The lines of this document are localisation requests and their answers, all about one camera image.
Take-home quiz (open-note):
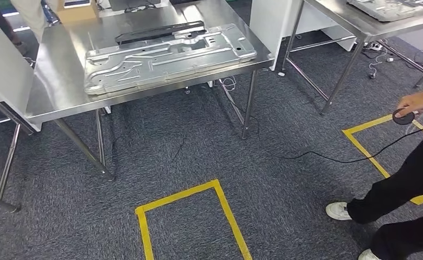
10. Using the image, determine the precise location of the person's hand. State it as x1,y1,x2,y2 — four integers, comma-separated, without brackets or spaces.
394,94,423,119

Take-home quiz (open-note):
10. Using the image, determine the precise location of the black round button device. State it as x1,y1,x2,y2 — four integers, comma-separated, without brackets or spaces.
392,108,416,126

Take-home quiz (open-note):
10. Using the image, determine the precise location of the black plastic frame part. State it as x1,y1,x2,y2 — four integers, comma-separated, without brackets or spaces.
115,20,207,46

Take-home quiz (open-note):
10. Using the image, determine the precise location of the stainless steel workbench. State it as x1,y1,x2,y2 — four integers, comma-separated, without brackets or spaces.
24,0,275,182

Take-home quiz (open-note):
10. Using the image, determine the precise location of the yellow floor tape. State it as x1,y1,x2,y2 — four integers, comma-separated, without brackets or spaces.
135,179,253,260
342,114,423,206

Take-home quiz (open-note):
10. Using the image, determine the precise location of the stamped sheet metal plate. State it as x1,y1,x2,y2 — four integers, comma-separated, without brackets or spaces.
84,23,258,96
347,0,423,23

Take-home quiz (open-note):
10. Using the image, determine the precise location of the white partition panel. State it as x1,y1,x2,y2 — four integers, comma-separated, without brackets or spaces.
249,0,357,72
0,12,43,133

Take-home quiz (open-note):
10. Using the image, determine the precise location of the dark grey laptop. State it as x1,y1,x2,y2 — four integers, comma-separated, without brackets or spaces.
109,0,162,11

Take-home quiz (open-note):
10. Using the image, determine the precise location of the small cardboard box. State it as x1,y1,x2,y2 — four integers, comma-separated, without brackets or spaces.
56,0,100,24

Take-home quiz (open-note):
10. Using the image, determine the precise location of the smartphone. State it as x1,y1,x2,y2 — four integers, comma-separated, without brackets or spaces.
63,0,91,9

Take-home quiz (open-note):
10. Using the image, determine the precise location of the white cable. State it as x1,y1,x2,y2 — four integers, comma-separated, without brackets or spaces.
368,47,395,80

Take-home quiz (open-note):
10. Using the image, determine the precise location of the black floor cable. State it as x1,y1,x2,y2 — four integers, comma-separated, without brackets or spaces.
268,123,423,165

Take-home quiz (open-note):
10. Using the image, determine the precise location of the black cable bundle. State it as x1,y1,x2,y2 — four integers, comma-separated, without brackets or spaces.
123,2,158,13

